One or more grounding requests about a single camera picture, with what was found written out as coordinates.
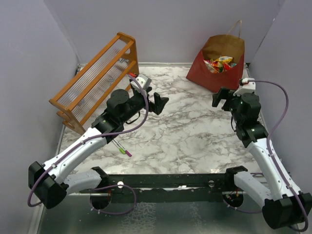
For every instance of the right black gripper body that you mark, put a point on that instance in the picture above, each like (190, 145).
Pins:
(232, 102)

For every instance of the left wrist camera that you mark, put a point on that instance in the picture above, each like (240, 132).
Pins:
(143, 81)

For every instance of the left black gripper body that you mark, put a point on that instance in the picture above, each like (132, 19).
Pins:
(137, 102)

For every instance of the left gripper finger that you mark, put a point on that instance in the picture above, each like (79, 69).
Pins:
(160, 101)
(156, 107)

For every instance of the orange wooden rack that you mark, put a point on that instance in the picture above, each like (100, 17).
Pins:
(87, 90)

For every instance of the pink marker pen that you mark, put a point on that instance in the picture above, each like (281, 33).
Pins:
(127, 152)

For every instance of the orange chips bag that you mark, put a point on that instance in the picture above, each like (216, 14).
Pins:
(221, 64)

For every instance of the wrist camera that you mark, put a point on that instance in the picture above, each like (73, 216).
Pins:
(143, 81)
(246, 85)

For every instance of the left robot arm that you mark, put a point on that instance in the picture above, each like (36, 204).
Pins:
(47, 181)

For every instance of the red brown paper bag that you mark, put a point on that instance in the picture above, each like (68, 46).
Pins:
(216, 46)

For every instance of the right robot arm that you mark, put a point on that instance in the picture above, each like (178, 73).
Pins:
(282, 202)

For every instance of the green marker pen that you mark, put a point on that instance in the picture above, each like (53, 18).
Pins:
(121, 149)

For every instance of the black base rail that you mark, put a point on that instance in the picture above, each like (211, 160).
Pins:
(161, 188)

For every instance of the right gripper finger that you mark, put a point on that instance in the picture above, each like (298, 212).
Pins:
(223, 92)
(216, 99)

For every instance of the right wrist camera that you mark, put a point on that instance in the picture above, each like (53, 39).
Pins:
(246, 85)

